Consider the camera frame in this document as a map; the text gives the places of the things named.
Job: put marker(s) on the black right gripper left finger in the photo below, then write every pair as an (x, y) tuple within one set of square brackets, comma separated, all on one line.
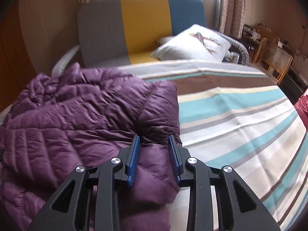
[(69, 207)]

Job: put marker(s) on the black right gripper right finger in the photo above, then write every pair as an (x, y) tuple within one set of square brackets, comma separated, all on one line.
[(238, 206)]

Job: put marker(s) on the purple down jacket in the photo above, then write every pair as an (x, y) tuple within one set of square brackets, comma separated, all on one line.
[(84, 117)]

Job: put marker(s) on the striped bed cover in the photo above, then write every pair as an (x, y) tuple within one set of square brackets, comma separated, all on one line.
[(235, 115)]

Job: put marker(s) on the white printed pillow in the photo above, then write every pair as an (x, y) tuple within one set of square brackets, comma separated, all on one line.
[(196, 42)]

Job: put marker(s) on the pink red garment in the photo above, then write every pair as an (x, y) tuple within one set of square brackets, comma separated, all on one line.
[(301, 107)]

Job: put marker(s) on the wooden wardrobe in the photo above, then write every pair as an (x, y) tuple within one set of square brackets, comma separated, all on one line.
[(16, 67)]

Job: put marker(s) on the wicker wooden chair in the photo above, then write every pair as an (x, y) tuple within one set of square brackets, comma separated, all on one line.
[(274, 57)]

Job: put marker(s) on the grey yellow blue sofa chair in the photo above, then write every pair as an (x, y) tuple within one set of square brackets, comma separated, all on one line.
[(122, 32)]

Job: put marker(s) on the cluttered wooden desk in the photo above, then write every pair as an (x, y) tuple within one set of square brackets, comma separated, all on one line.
[(258, 32)]

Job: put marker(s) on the beige curtain right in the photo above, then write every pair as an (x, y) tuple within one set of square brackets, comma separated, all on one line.
[(231, 17)]

